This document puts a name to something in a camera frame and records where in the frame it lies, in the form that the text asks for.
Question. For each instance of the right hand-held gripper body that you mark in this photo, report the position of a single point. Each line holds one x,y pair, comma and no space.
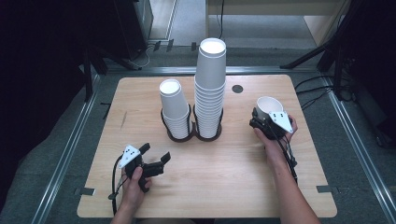
274,129

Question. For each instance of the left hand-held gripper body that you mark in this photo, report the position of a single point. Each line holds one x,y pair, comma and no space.
151,169

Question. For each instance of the white paper cup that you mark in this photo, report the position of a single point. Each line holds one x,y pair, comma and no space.
267,107

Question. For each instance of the tall stack of white cups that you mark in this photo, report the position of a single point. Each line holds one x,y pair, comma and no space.
210,93

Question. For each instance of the person's right hand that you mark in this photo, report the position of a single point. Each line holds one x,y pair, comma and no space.
275,149

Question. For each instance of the person's left hand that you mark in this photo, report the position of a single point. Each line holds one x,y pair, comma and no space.
132,193

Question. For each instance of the black round table grommet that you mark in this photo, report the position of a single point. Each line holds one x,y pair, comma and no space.
237,89

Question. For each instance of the black floor tape marks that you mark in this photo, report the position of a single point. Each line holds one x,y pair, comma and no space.
106,109

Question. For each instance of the short stack of white cups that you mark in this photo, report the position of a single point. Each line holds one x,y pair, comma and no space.
172,99

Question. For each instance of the grey tape strip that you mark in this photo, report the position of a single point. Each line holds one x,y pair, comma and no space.
326,188
85,191

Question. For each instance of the black tripod stand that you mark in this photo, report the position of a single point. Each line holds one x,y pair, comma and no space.
93,62
330,53

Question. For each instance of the light wooden cabinet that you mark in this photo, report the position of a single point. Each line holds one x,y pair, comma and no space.
280,12

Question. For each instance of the dark cabinet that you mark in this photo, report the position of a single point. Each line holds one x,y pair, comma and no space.
134,28

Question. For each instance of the metal floor rail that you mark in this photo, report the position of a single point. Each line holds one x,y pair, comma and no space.
361,152
67,152

